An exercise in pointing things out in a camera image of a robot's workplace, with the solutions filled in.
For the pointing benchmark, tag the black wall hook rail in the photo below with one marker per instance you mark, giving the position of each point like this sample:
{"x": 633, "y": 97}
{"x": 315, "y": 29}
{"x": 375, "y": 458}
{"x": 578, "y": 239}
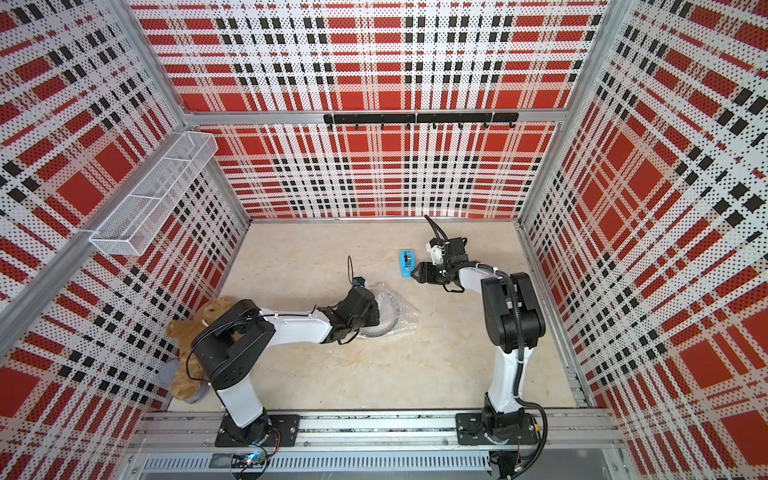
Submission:
{"x": 421, "y": 118}

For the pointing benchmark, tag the clear bubble wrap sheet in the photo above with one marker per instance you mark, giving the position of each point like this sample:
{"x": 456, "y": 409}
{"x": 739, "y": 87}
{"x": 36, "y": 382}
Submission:
{"x": 409, "y": 315}

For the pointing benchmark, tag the green circuit board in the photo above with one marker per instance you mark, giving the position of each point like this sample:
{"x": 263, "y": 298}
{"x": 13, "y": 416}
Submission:
{"x": 238, "y": 461}

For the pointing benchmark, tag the blue tape dispenser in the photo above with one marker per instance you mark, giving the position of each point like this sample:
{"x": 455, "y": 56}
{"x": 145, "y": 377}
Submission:
{"x": 407, "y": 263}

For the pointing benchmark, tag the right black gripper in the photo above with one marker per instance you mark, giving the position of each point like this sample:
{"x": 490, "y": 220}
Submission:
{"x": 425, "y": 273}

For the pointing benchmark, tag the brown teddy bear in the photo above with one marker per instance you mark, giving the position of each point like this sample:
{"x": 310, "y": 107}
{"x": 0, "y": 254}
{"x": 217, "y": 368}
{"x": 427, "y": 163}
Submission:
{"x": 185, "y": 331}

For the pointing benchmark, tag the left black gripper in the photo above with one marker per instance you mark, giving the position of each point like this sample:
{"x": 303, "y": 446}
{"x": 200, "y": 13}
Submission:
{"x": 374, "y": 315}

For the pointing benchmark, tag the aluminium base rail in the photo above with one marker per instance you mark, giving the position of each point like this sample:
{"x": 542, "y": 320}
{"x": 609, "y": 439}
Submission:
{"x": 577, "y": 444}

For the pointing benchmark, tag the grey blue slipper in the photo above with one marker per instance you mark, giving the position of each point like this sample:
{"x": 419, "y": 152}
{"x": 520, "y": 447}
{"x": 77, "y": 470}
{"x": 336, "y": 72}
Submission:
{"x": 172, "y": 377}

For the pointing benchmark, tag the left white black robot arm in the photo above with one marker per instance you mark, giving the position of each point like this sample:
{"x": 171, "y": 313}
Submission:
{"x": 230, "y": 347}

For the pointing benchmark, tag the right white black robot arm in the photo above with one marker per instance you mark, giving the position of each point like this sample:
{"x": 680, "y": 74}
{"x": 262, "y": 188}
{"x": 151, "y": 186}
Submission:
{"x": 514, "y": 326}

